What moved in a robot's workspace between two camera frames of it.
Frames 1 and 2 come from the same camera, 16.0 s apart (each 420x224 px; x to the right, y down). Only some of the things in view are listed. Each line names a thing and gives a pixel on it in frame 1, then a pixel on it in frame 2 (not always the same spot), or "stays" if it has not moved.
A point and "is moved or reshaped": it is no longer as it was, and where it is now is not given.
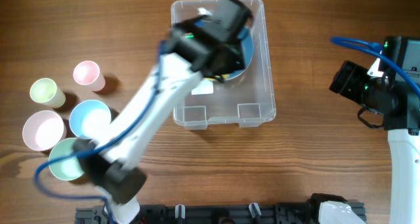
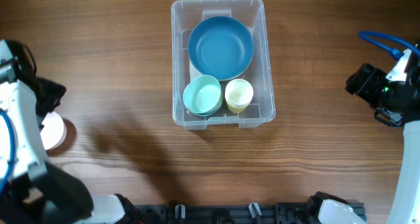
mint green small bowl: x=65 y=169 to x=202 y=93
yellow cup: x=225 y=76 to x=237 y=110
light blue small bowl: x=90 y=119 to x=210 y=112
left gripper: x=238 y=62 to x=56 y=90
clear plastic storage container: x=247 y=100 stays
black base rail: x=209 y=214 stays
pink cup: x=88 y=73 to x=237 y=106
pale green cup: x=45 y=91 is moved or reshaped
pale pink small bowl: x=43 y=130 stays
